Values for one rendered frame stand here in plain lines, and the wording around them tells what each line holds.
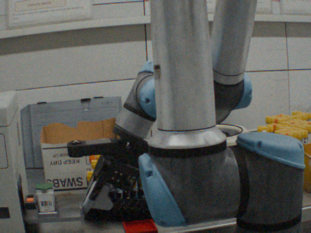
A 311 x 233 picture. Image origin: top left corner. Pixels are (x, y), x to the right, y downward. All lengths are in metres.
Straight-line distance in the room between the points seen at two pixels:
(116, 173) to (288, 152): 0.46
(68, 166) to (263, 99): 0.78
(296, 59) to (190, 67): 1.19
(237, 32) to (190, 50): 0.19
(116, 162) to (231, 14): 0.41
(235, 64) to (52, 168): 0.63
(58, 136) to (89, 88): 0.19
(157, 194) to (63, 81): 1.01
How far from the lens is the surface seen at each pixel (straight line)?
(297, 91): 1.89
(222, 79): 0.96
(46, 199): 1.11
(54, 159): 1.37
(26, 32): 1.64
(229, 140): 1.42
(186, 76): 0.72
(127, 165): 1.10
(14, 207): 1.10
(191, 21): 0.72
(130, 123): 1.07
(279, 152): 0.76
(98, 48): 1.68
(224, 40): 0.91
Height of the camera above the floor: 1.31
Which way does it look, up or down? 10 degrees down
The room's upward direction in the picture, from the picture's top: 3 degrees counter-clockwise
